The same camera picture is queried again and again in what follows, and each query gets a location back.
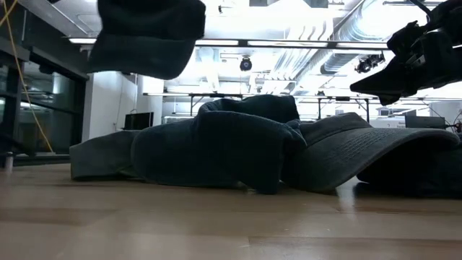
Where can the long ceiling light bar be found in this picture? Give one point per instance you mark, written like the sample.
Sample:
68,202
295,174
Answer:
288,43

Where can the silver air duct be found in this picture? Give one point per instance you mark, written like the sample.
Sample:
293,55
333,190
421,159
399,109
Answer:
339,63

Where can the black-legged background table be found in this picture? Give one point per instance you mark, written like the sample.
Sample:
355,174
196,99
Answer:
325,97

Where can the round black ceiling camera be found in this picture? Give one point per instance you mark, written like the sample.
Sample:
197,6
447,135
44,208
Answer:
245,65

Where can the black ceiling spotlight cluster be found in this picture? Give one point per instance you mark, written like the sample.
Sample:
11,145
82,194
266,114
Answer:
368,64

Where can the blue-grey baseball cap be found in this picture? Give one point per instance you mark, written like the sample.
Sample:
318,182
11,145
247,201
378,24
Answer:
216,151

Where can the black background monitor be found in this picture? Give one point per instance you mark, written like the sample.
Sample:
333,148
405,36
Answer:
139,121

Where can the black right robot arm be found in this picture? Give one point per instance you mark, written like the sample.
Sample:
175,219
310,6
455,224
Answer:
447,14

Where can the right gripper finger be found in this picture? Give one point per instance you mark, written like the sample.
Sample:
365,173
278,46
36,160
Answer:
386,86
406,41

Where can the dark background box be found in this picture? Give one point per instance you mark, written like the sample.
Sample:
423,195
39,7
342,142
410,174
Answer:
426,122

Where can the dark teal baseball cap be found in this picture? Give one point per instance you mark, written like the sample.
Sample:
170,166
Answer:
415,177

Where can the dark glass partition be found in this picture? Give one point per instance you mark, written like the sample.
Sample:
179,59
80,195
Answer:
11,108

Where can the dark blue denim cap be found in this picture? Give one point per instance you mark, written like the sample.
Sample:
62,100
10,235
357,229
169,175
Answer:
144,36

